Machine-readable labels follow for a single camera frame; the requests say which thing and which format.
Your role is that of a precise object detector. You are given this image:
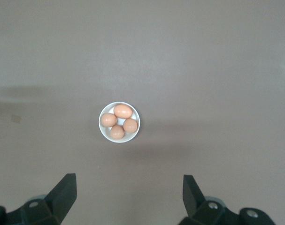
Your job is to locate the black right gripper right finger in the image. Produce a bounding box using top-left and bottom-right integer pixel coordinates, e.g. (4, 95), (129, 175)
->
(178, 174), (277, 225)

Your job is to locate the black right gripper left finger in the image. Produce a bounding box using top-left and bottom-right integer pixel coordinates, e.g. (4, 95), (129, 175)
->
(0, 173), (77, 225)

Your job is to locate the brown egg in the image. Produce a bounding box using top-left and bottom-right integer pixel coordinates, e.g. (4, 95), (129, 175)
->
(109, 124), (125, 139)
(123, 118), (138, 133)
(100, 113), (117, 127)
(114, 104), (133, 119)

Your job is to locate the white round bowl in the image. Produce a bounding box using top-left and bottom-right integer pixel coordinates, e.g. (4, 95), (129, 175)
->
(98, 101), (141, 143)

